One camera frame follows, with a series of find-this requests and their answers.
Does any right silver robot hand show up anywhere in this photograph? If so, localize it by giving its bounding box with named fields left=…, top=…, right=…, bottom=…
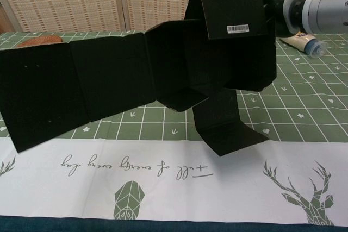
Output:
left=262, top=0, right=305, bottom=39

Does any black cardboard folding box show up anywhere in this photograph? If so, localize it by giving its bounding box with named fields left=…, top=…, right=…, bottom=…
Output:
left=0, top=0, right=277, bottom=158

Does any mayonnaise squeeze bottle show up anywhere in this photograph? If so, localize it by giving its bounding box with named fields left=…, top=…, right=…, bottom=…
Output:
left=279, top=33, right=327, bottom=59

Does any green checked deer tablecloth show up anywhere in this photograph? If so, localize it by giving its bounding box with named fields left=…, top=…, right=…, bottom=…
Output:
left=0, top=29, right=348, bottom=229

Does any round woven rattan coaster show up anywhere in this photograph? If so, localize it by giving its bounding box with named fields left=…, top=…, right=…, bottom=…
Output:
left=17, top=35, right=63, bottom=48

